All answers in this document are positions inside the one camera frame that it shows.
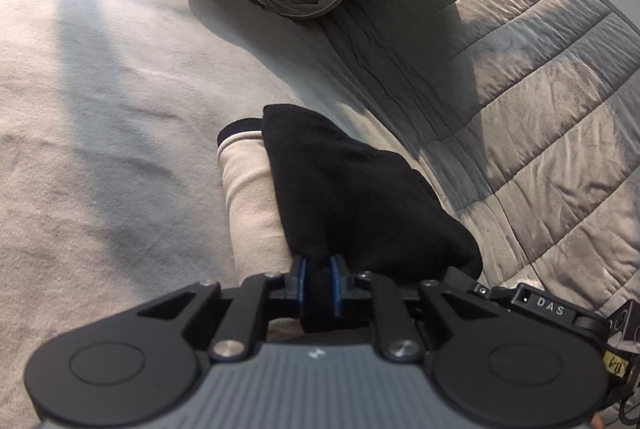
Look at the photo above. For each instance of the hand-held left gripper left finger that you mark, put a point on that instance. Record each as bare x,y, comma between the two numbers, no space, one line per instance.
300,281

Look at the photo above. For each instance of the grey quilted headboard cover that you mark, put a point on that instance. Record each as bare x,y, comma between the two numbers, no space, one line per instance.
500,59

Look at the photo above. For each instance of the folded beige black garment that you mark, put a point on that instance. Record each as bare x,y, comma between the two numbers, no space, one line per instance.
250,199

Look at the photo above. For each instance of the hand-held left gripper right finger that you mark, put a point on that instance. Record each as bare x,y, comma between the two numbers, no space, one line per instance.
338,281

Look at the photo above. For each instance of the bed with grey sheet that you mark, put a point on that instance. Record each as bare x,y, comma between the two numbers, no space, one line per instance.
125,109

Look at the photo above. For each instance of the black shirt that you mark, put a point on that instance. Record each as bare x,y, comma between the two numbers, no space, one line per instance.
350,189

